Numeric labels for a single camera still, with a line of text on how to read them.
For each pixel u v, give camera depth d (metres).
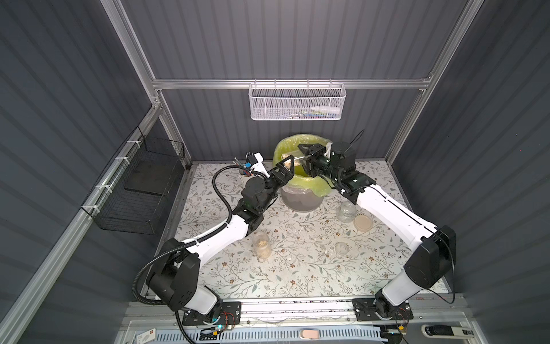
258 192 0.58
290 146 0.91
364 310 0.73
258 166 0.68
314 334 0.67
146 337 0.69
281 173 0.66
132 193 0.73
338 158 0.56
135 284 0.40
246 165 0.68
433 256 0.43
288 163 0.70
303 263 0.85
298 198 0.95
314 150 0.68
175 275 0.43
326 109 0.86
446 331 0.67
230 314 0.72
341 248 0.89
